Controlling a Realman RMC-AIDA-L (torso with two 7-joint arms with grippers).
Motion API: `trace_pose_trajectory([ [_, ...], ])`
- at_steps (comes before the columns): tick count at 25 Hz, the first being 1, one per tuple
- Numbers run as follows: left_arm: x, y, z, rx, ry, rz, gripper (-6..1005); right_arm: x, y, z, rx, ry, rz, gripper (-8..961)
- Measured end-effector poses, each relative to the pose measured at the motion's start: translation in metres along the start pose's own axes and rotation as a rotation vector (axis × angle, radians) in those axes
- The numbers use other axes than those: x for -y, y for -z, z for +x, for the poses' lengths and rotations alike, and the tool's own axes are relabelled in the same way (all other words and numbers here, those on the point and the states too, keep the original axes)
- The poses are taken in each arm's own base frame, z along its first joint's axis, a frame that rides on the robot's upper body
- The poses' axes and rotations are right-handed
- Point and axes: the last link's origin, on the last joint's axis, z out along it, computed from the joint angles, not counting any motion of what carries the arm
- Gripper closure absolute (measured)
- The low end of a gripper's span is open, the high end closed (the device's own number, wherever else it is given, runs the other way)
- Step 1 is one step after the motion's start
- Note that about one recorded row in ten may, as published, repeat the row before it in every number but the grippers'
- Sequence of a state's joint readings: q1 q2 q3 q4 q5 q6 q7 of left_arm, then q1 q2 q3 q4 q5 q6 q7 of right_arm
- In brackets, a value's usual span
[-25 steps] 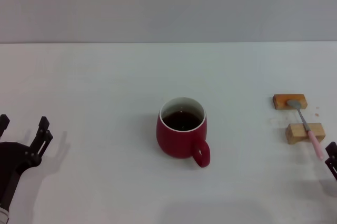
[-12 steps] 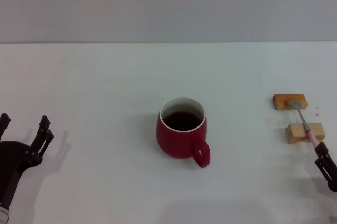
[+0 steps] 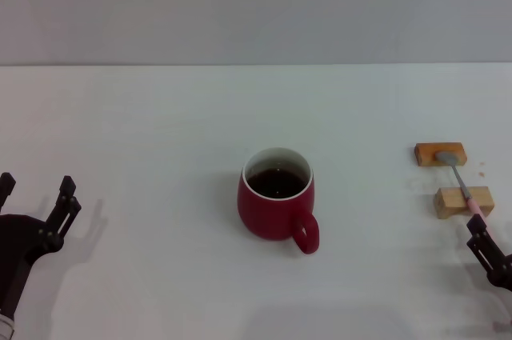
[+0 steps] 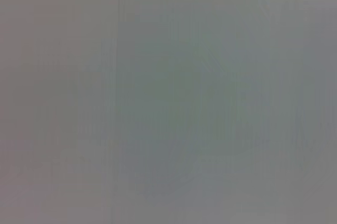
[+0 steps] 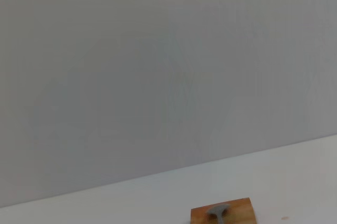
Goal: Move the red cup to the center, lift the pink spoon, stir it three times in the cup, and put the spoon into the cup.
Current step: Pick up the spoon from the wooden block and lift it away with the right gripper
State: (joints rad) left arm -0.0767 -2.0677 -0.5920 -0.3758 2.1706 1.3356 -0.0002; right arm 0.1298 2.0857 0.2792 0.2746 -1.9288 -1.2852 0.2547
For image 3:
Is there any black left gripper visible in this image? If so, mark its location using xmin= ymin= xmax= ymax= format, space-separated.
xmin=0 ymin=172 xmax=83 ymax=317

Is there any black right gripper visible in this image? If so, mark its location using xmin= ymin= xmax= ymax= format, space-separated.
xmin=466 ymin=214 xmax=512 ymax=291

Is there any pink handled metal spoon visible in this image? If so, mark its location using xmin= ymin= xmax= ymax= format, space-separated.
xmin=434 ymin=150 xmax=490 ymax=221

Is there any red ceramic cup with coffee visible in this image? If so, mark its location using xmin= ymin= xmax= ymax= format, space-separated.
xmin=236 ymin=146 xmax=321 ymax=255

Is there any light wooden block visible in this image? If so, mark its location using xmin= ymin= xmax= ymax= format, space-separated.
xmin=434 ymin=186 xmax=495 ymax=220

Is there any orange stained wooden block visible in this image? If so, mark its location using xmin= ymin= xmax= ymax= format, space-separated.
xmin=413 ymin=142 xmax=468 ymax=168

